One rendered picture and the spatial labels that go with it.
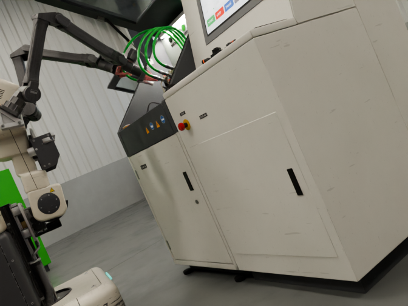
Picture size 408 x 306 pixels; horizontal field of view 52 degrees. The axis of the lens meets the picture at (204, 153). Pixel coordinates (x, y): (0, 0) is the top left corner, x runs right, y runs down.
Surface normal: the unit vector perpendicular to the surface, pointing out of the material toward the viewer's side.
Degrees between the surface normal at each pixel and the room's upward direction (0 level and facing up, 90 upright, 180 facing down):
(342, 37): 90
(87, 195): 90
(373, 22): 90
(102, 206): 90
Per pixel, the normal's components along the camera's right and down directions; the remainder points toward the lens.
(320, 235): -0.77, 0.36
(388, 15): 0.50, -0.18
